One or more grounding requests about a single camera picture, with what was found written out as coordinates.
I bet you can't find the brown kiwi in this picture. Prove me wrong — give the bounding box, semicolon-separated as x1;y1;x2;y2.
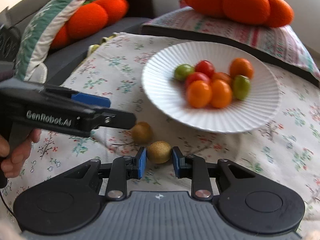
131;121;153;145
147;141;171;164

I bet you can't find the orange tomato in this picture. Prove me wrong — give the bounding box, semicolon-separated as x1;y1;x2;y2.
212;72;233;86
186;80;212;108
210;80;233;108

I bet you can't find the green tomato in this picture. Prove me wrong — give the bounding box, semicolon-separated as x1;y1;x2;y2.
233;75;251;100
174;64;194;82

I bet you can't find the large red tomato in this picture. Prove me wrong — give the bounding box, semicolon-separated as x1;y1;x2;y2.
184;72;210;88

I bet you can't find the person left hand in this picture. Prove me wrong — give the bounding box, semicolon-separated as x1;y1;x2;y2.
1;129;42;178

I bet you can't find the yellow green cloth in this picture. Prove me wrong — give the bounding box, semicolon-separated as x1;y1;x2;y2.
86;33;118;57

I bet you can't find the green snowflake pillow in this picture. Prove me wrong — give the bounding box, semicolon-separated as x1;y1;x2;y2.
15;0;85;81

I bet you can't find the orange cushion on sofa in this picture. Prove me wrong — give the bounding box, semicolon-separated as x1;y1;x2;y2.
50;0;129;49

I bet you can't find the white ribbed plate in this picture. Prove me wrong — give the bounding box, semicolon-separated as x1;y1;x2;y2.
141;41;281;133

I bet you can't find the floral tablecloth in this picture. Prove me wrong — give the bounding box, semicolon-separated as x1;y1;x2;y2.
0;32;320;237

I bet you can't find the grey sofa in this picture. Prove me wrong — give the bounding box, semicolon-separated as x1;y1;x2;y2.
1;0;179;85

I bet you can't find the striped patterned pillow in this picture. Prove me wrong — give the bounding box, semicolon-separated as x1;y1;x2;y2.
141;7;319;86

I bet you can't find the orange pumpkin cushion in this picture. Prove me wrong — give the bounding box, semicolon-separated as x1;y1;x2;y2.
184;0;294;28

